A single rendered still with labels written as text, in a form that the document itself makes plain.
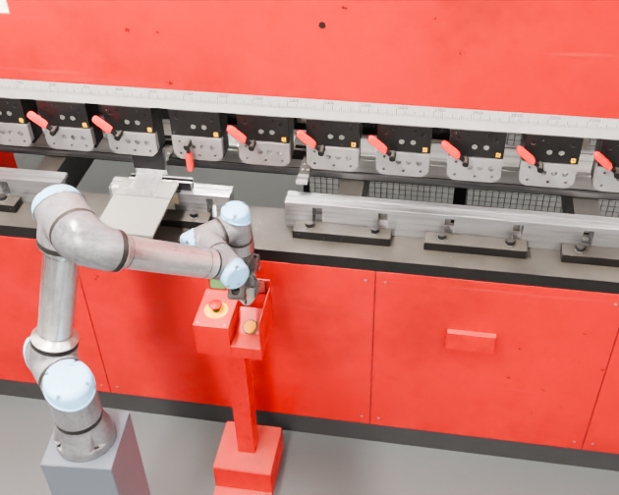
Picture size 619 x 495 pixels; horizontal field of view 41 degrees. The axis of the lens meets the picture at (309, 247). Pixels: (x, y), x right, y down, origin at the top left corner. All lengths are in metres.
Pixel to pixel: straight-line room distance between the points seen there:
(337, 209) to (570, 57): 0.80
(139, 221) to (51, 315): 0.52
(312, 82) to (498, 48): 0.49
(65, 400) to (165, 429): 1.19
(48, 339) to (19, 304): 0.93
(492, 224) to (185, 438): 1.40
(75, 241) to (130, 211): 0.70
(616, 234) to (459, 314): 0.51
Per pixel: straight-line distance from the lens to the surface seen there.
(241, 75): 2.29
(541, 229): 2.50
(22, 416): 3.36
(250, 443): 2.87
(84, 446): 2.13
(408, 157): 2.34
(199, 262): 1.96
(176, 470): 3.06
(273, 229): 2.56
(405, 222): 2.49
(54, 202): 1.89
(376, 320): 2.61
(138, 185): 2.59
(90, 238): 1.81
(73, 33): 2.40
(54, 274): 1.98
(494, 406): 2.88
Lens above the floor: 2.47
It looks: 40 degrees down
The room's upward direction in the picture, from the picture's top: 2 degrees counter-clockwise
